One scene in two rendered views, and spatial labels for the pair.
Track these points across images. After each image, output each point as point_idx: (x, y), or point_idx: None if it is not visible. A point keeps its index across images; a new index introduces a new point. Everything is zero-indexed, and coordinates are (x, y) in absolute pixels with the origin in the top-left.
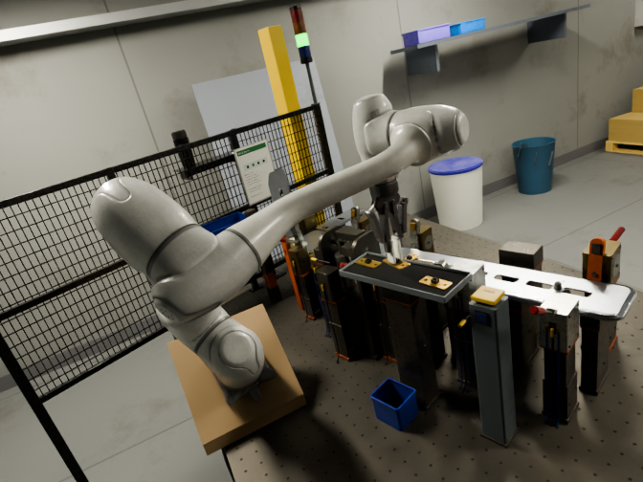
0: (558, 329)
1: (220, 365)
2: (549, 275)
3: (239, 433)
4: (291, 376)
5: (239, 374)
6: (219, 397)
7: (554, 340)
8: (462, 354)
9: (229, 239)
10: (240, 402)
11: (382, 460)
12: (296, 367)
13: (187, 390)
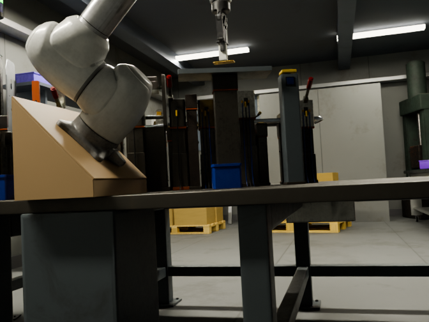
0: (309, 109)
1: (134, 80)
2: (270, 123)
3: (113, 188)
4: (131, 164)
5: (145, 96)
6: (86, 153)
7: (307, 119)
8: (248, 155)
9: None
10: (105, 163)
11: (249, 187)
12: None
13: (54, 136)
